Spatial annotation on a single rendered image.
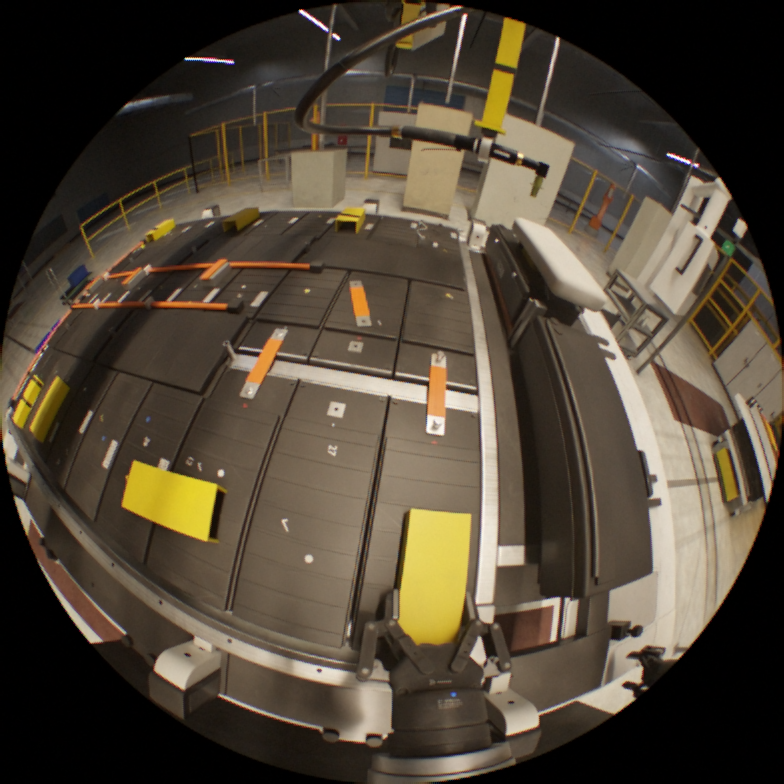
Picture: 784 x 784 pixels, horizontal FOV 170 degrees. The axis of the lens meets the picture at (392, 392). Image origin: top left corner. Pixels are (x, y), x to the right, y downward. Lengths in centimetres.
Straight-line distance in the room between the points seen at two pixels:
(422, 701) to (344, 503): 23
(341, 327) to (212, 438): 28
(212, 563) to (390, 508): 24
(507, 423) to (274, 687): 60
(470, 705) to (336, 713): 34
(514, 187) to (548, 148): 94
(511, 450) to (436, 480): 14
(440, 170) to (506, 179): 104
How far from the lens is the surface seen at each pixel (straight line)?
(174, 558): 41
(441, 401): 40
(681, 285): 286
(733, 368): 928
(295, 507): 33
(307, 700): 54
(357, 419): 37
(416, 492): 33
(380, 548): 32
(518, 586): 66
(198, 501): 35
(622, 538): 37
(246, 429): 39
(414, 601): 30
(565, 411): 37
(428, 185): 466
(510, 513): 39
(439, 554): 30
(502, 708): 50
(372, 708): 54
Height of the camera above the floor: 132
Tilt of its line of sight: 55 degrees down
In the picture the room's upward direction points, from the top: 11 degrees clockwise
